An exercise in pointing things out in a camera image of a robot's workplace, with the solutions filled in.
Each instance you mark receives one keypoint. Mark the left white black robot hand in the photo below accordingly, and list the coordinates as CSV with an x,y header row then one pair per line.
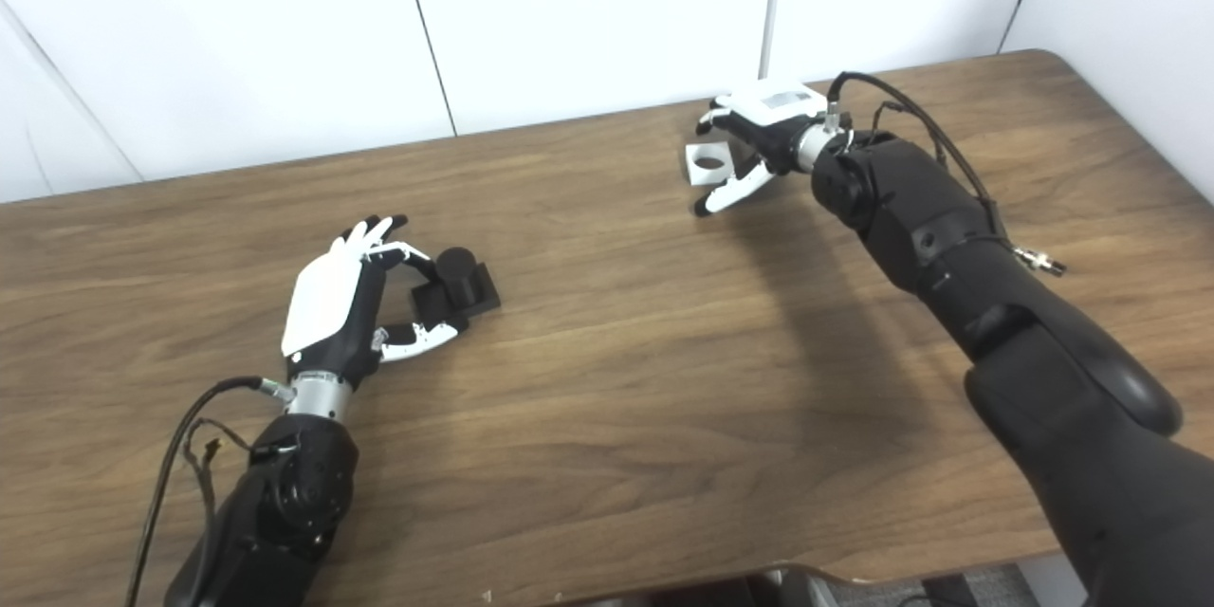
x,y
327,299

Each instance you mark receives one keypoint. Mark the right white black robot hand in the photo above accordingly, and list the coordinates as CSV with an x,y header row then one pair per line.
x,y
773,109

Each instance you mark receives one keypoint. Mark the white square piece with hole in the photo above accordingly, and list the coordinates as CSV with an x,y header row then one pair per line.
x,y
697,173

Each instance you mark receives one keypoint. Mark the black peg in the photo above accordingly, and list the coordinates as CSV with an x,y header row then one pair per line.
x,y
465,289

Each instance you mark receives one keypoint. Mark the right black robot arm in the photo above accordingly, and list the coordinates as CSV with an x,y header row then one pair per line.
x,y
1043,341

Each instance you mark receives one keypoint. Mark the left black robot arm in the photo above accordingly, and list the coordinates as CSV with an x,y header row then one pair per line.
x,y
285,512

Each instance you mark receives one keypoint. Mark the black robot lower body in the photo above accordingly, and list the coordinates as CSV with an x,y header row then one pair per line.
x,y
702,593

